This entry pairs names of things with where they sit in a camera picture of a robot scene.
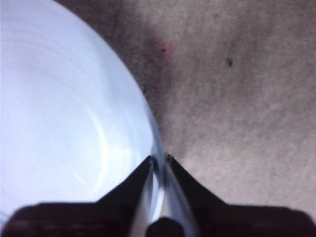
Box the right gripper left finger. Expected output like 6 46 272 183
0 156 155 237

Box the round blue plate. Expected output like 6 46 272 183
0 0 165 223

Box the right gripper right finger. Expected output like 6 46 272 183
164 154 316 237

